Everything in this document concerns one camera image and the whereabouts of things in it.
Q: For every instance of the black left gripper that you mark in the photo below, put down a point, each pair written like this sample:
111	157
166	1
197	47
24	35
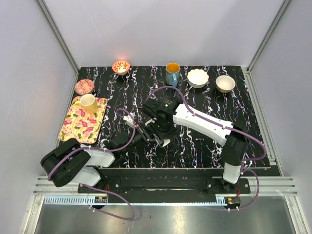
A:
144	132

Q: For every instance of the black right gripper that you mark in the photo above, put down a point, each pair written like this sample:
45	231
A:
152	126

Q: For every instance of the white red remote control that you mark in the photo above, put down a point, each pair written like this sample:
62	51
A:
163	143

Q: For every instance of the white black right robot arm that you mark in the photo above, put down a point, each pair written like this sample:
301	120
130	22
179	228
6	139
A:
223	132

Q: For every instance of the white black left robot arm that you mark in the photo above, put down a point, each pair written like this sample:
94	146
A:
76	162

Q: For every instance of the blue mug yellow inside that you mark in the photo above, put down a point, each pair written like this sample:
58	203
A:
172	74

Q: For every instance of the white scalloped bowl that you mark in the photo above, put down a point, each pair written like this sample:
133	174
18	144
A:
197	78

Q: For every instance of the floral pink tray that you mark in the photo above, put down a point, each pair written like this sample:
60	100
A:
82	125

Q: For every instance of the cream yellow cup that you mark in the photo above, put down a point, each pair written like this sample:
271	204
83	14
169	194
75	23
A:
89	103

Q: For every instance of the red patterned small bowl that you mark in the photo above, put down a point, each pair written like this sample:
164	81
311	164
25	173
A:
121	67

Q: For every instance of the red patterned saucer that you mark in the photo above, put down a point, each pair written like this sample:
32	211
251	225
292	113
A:
84	86

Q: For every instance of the cream round bowl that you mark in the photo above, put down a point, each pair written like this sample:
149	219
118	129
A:
225	84

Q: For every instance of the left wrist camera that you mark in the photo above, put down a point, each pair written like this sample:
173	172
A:
128	120

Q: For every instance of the black mounting base plate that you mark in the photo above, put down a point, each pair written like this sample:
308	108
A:
170	185

